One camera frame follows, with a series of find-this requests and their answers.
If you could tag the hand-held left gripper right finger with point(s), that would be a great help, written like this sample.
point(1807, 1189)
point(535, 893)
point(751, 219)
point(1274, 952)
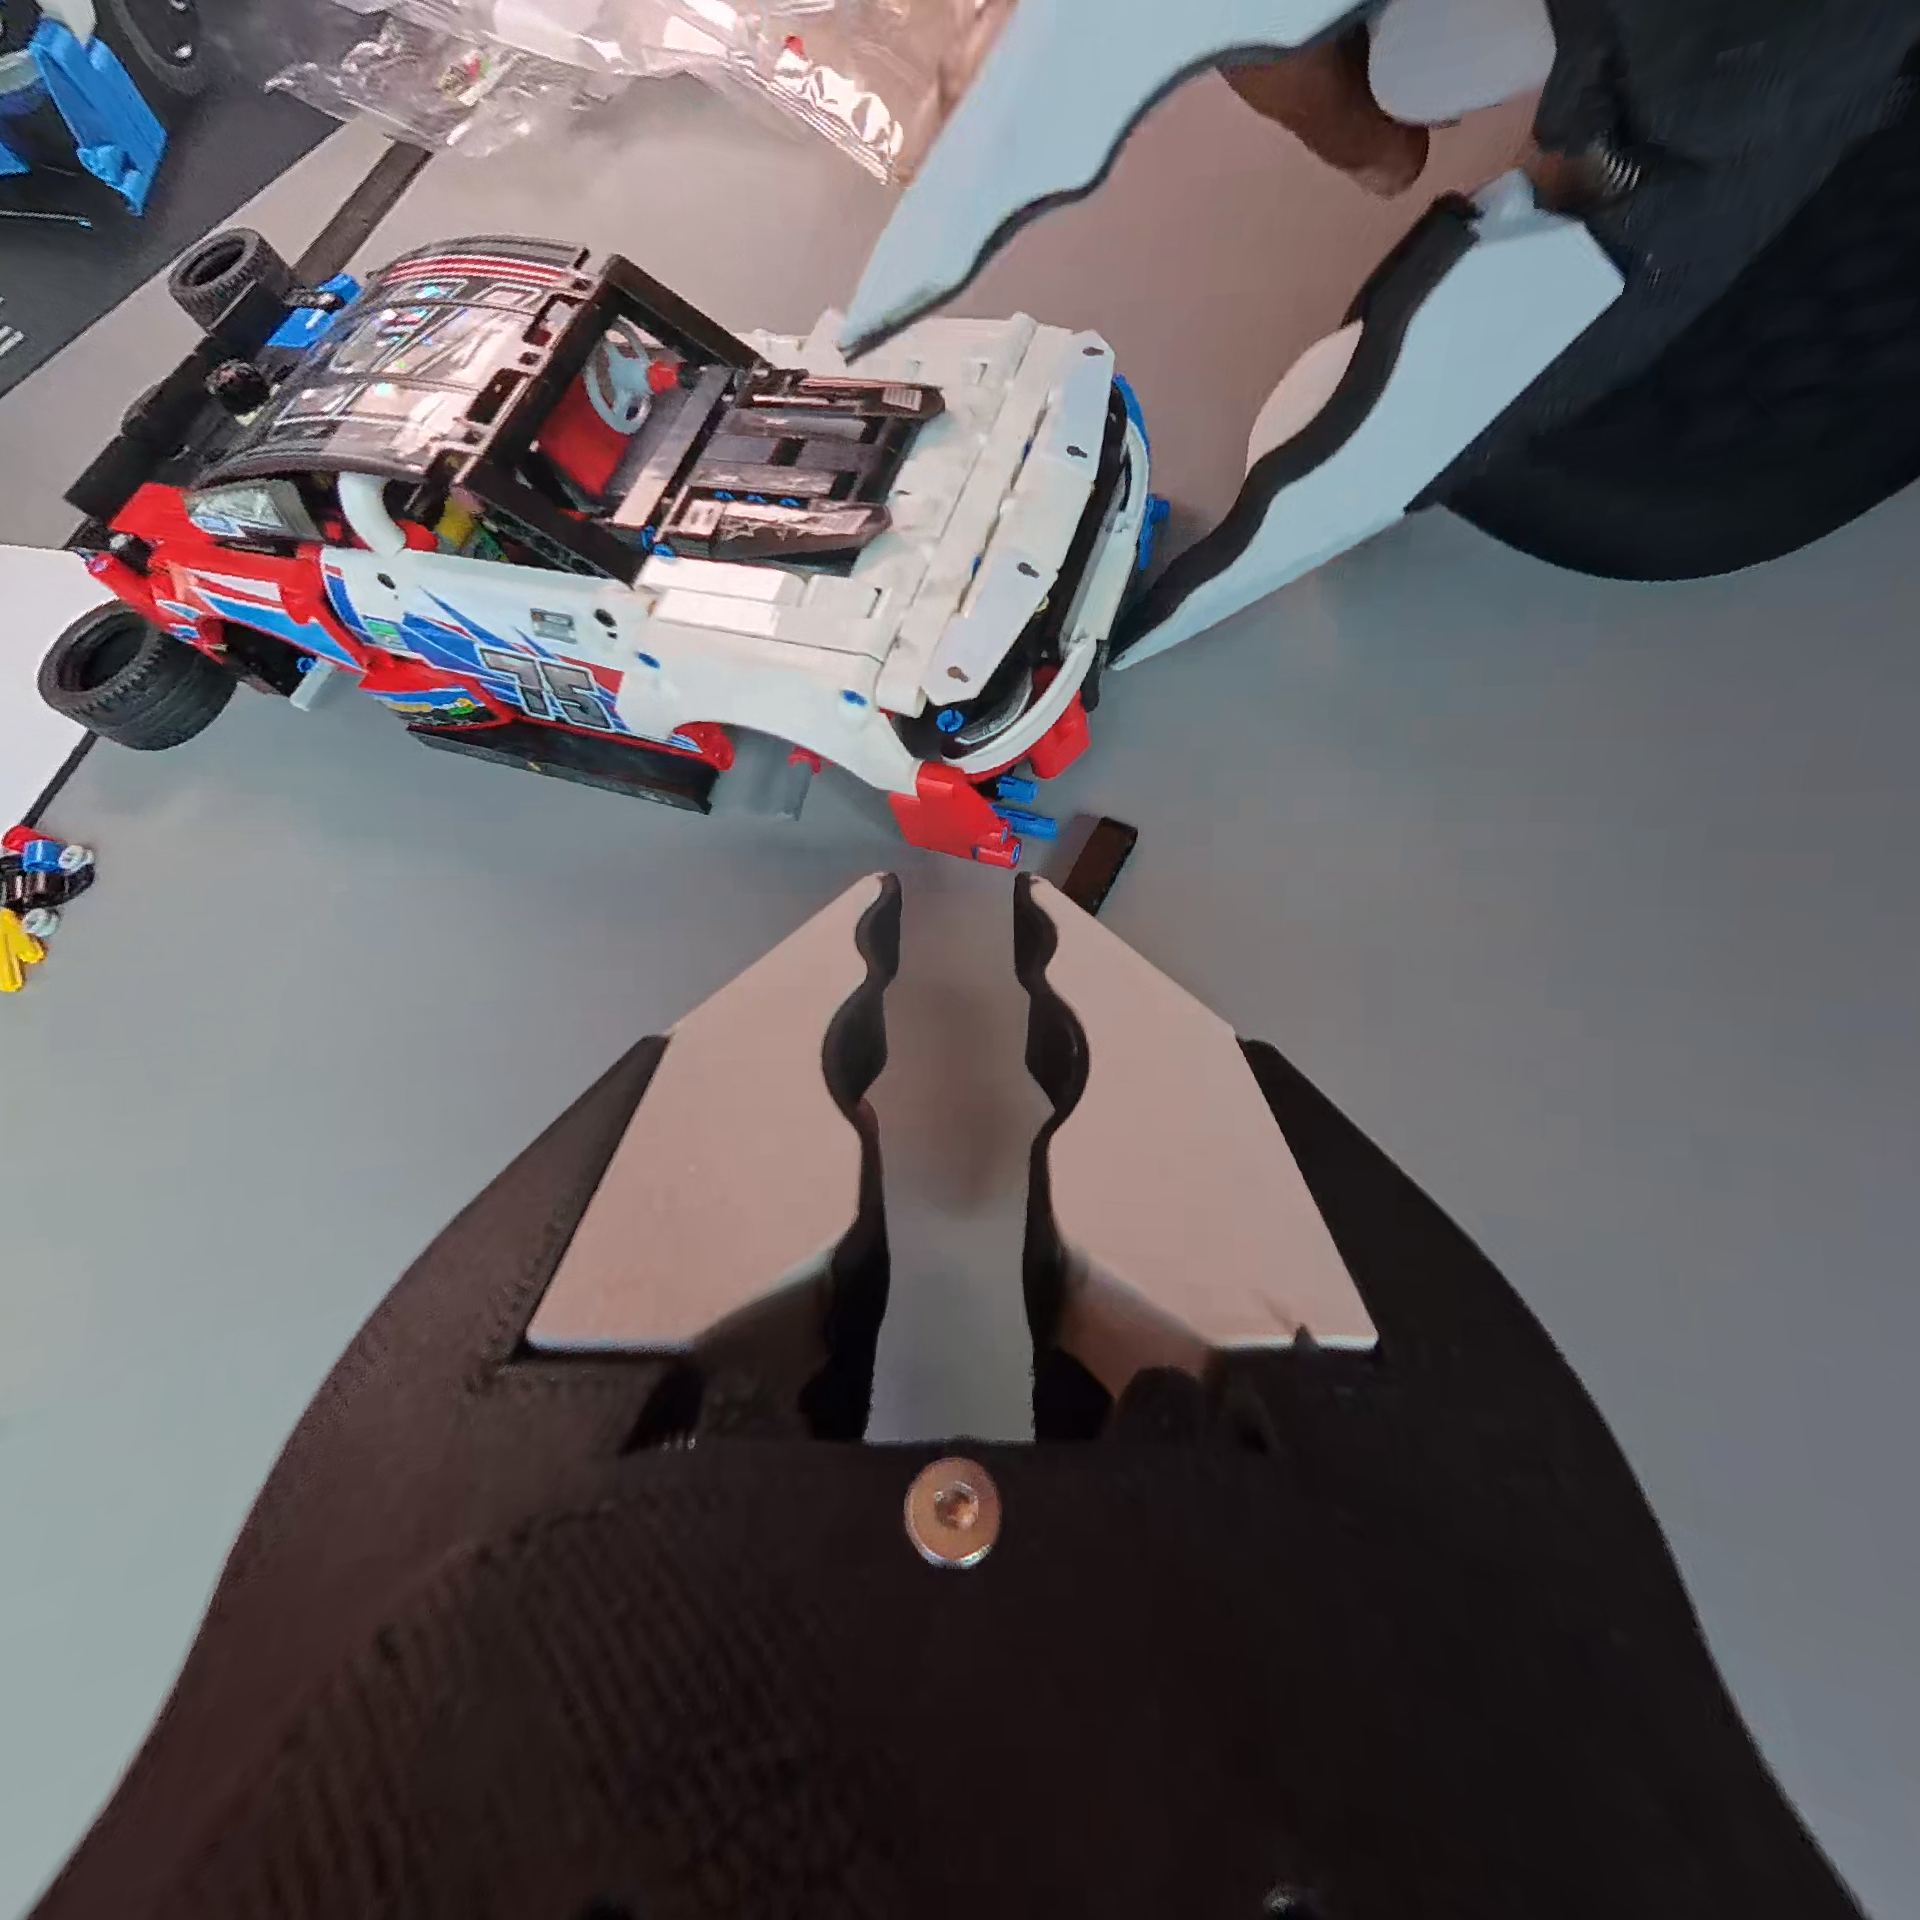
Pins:
point(1200, 1185)

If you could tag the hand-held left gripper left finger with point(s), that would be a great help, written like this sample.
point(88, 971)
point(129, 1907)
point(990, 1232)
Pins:
point(705, 1185)

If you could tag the small yellow black brick assembly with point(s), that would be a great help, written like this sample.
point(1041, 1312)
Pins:
point(30, 902)

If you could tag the person's right hand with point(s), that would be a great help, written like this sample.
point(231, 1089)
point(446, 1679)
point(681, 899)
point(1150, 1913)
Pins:
point(1320, 136)

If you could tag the black rubber tyre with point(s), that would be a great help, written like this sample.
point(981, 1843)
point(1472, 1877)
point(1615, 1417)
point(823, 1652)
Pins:
point(136, 683)
point(224, 277)

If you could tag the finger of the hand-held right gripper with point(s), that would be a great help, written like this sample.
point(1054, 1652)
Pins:
point(1471, 359)
point(1050, 105)

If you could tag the printed car model box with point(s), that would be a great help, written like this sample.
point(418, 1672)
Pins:
point(120, 284)

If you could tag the brick-built race car model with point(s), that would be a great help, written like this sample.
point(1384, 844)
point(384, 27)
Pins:
point(751, 599)

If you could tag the black office chair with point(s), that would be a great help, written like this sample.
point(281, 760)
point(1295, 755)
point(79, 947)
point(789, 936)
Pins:
point(1769, 511)

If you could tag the clear plastic bag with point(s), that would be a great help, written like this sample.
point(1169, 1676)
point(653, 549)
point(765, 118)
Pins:
point(676, 76)

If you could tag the small black flat brick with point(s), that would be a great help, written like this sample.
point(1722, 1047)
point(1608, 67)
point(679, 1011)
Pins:
point(1101, 862)

